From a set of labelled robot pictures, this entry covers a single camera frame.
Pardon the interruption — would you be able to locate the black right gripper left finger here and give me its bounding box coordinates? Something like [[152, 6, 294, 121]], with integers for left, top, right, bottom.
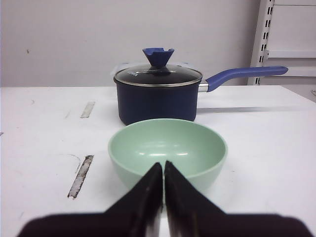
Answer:
[[19, 163, 163, 237]]

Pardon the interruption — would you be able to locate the dark blue saucepan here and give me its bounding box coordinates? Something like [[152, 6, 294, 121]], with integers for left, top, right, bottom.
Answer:
[[113, 65, 289, 126]]

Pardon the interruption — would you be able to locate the white metal shelving rack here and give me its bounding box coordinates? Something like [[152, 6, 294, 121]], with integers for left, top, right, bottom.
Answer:
[[247, 0, 316, 85]]

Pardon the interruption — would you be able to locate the glass pot lid blue knob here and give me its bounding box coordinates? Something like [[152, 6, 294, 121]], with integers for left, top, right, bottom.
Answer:
[[114, 47, 202, 88]]

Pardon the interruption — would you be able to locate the light green bowl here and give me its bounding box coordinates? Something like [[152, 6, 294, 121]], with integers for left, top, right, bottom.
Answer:
[[108, 118, 228, 192]]

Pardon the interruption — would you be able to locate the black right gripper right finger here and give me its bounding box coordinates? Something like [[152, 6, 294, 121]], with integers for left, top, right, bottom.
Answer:
[[164, 161, 312, 237]]

